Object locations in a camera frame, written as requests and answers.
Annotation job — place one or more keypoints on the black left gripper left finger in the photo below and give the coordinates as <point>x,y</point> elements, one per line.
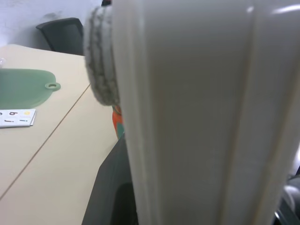
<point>112,187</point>

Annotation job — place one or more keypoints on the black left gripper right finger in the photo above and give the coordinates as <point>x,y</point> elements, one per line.
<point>290,201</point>

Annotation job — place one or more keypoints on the white box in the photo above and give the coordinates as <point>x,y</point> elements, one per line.
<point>199,117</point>

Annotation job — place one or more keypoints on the white number card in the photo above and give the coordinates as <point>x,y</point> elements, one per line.
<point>16,118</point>

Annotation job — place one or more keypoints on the green cutting board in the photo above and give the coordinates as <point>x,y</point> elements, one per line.
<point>21,89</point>

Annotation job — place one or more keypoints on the black office chair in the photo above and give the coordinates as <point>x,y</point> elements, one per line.
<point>62,35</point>

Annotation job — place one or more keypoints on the clear plastic object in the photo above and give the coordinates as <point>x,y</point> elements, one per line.
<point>2,62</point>

